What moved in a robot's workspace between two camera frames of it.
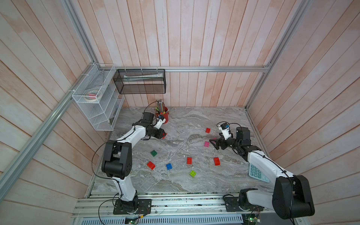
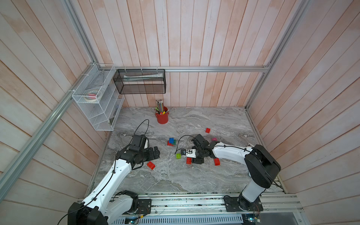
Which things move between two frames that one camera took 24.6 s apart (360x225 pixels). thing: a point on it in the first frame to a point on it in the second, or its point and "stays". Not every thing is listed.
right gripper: x=217 y=146 to x=196 y=161
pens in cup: x=160 y=106 stays
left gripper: x=159 y=136 to x=151 y=156
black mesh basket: x=140 y=81 stays
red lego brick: x=151 y=165 stays
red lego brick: x=189 y=160 stays
